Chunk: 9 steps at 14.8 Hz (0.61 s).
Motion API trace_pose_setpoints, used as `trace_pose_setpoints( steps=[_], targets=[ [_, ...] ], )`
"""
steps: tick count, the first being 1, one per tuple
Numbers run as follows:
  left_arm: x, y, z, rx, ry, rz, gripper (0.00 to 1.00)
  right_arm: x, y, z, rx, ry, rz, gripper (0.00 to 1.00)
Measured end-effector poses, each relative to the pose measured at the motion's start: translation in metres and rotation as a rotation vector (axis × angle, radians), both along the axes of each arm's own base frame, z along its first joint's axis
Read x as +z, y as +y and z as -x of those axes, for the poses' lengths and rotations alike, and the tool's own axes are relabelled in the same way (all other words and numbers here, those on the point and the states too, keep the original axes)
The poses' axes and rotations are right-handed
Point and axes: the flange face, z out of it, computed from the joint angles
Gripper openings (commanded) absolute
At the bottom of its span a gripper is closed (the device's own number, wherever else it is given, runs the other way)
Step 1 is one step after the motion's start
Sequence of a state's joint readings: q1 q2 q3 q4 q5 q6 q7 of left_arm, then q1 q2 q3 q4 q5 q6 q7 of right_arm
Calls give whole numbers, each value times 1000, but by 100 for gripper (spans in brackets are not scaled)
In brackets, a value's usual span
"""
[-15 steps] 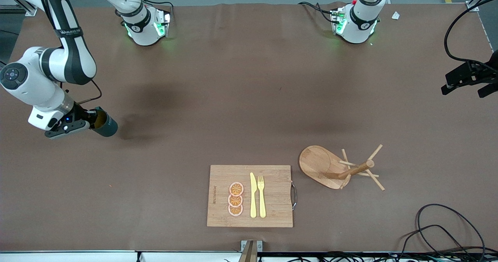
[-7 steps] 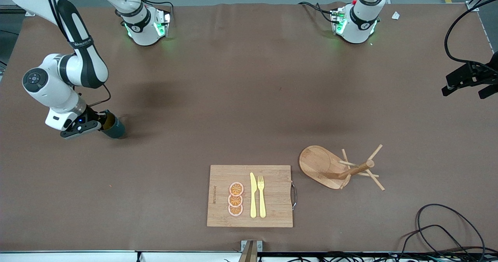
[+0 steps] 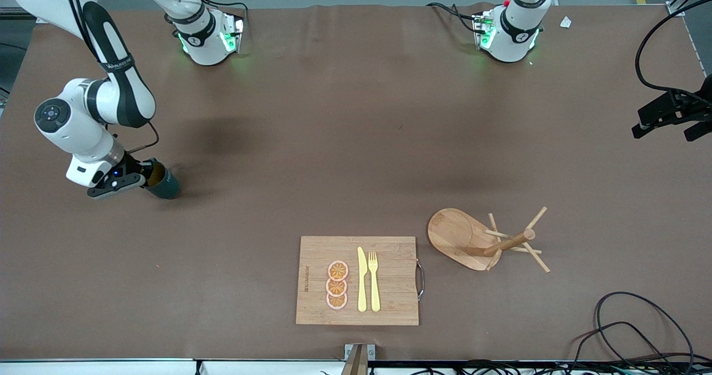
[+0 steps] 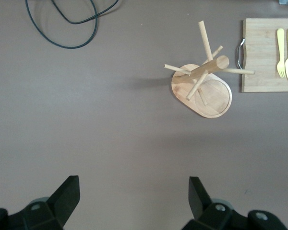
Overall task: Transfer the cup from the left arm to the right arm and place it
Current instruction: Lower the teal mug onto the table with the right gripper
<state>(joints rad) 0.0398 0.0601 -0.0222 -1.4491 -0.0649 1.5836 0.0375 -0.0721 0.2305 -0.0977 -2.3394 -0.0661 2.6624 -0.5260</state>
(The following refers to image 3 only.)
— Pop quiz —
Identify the dark teal ribbed cup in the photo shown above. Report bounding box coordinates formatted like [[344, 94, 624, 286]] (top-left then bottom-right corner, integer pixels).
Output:
[[146, 160, 181, 200]]

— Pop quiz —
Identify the table cover sheet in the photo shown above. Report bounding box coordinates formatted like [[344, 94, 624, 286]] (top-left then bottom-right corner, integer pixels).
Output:
[[0, 3, 712, 362]]

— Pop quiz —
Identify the yellow plastic knife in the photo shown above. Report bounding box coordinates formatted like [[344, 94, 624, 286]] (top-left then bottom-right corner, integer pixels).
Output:
[[357, 246, 368, 313]]

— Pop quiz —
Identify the wooden mug tree stand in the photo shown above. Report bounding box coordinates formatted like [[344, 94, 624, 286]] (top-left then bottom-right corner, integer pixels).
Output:
[[427, 206, 551, 274]]

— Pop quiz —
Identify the yellow plastic fork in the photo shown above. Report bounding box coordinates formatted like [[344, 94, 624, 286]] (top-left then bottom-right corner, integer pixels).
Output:
[[368, 251, 381, 313]]

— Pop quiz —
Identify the bamboo cutting board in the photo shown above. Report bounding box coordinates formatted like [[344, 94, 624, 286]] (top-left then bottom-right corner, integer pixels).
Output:
[[295, 236, 426, 326]]

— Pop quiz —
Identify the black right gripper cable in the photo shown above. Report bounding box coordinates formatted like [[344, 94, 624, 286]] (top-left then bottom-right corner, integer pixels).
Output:
[[60, 0, 161, 156]]

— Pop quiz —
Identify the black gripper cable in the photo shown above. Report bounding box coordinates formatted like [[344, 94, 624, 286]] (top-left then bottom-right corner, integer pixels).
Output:
[[60, 0, 161, 156], [635, 0, 712, 108]]

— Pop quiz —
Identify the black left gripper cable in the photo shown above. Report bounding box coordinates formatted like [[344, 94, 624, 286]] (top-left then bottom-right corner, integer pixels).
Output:
[[635, 0, 712, 108]]

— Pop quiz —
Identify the black looped cable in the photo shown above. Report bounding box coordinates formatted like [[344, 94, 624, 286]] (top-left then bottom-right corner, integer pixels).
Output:
[[568, 322, 668, 375], [594, 292, 696, 364]]

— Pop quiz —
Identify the black right arm base cable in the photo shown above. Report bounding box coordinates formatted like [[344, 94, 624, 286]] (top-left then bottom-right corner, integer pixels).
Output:
[[177, 0, 249, 33]]

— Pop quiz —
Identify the black arm base cable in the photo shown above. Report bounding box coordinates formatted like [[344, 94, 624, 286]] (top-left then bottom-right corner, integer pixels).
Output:
[[177, 0, 249, 33], [426, 2, 484, 33]]

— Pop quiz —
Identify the black left arm base cable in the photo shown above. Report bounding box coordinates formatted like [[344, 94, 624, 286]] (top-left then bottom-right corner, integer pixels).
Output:
[[426, 2, 484, 33]]

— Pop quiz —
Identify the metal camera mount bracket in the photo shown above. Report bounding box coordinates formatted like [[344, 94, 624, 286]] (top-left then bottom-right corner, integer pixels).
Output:
[[340, 343, 376, 375]]

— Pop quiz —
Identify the tangled black cable bundle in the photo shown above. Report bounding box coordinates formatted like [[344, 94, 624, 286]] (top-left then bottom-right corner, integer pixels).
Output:
[[456, 359, 712, 375]]

